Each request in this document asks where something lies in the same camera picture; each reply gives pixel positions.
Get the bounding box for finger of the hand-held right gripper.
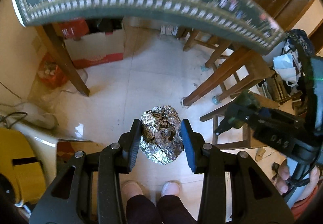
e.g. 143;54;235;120
249;107;307;129
216;104;253;136

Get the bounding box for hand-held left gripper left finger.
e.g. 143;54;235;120
29;119;142;224

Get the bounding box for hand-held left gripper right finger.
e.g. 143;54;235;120
180;119;296;224

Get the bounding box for aluminium foil ball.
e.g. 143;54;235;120
139;105;184;165

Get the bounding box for person's right forearm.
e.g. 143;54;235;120
290;185;323;217

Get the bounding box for person's right hand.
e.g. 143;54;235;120
274;164;322;209

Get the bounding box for low wooden stool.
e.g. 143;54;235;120
199;93;307;150

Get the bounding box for beige slipper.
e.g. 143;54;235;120
255;147;271;162

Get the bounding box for person's left white shoe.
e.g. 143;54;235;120
122;181;143;202

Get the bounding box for person's white shoe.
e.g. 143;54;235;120
122;181;143;202
161;181;181;196

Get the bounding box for person's right white shoe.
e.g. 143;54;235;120
161;181;181;196

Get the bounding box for wooden stool blue foot caps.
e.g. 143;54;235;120
183;28;276;106

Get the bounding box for blue face mask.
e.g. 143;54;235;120
273;54;300;88

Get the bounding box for person's right leg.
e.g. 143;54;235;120
156;194;198;224

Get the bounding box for person's leg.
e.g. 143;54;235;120
156;194;198;224
126;195;162;224

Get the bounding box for person's left leg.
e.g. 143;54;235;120
126;195;162;224

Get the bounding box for dark knit clothing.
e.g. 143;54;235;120
285;29;316;59

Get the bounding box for white board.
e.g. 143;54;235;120
10;110;94;155

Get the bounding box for wooden table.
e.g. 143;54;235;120
35;22;255;108

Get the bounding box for red white cardboard box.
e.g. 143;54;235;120
59;19;125;70

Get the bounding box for red plastic bag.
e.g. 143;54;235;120
37;53;69;89

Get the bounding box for yellow plastic container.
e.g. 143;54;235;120
0;127;47;206

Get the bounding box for dark floral tablecloth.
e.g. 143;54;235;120
12;0;286;57

